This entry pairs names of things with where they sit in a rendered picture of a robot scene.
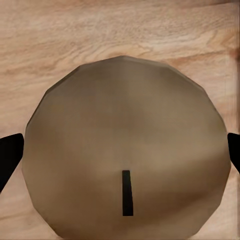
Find pillar candle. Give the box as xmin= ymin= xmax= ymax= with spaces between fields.
xmin=21 ymin=55 xmax=232 ymax=240

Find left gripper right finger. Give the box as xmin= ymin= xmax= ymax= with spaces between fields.
xmin=227 ymin=132 xmax=240 ymax=173

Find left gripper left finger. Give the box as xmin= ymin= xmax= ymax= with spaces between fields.
xmin=0 ymin=133 xmax=25 ymax=193

